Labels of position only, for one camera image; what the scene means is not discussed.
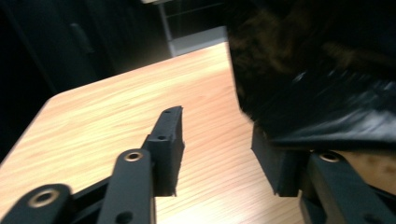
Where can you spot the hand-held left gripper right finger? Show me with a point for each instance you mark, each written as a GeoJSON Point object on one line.
{"type": "Point", "coordinates": [280, 165]}

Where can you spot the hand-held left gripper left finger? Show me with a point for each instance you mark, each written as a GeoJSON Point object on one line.
{"type": "Point", "coordinates": [166, 149]}

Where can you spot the black plastic garbage bag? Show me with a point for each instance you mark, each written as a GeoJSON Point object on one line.
{"type": "Point", "coordinates": [311, 68]}

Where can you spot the white metal stand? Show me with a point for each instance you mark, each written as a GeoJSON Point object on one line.
{"type": "Point", "coordinates": [193, 34]}

